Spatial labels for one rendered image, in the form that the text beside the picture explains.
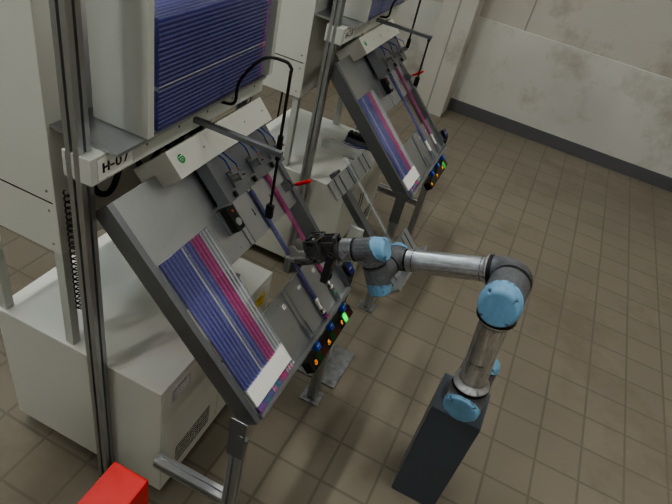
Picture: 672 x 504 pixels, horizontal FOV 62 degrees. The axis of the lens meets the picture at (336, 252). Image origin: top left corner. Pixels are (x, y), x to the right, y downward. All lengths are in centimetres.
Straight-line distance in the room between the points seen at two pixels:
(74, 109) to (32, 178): 34
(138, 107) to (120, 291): 89
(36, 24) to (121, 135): 28
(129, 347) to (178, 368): 18
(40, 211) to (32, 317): 52
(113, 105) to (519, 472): 219
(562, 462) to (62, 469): 210
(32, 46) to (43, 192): 38
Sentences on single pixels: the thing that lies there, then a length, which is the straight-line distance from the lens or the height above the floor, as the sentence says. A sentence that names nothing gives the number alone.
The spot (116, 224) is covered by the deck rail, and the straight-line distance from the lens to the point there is 147.
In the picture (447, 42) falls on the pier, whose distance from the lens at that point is 546.
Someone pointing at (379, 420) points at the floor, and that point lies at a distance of 265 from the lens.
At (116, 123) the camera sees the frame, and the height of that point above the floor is 140.
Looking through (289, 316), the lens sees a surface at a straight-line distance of 182.
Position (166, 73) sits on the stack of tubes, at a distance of 143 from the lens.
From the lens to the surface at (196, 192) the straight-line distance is 166.
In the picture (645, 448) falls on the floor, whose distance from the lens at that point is 324.
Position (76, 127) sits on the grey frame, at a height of 145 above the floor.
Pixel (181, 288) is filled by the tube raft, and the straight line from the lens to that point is 152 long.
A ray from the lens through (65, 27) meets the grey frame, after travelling 126.
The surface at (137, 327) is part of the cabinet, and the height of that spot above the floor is 62.
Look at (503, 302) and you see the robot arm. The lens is 156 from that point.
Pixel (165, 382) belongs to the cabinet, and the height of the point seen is 62.
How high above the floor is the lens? 208
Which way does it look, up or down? 37 degrees down
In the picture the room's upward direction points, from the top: 14 degrees clockwise
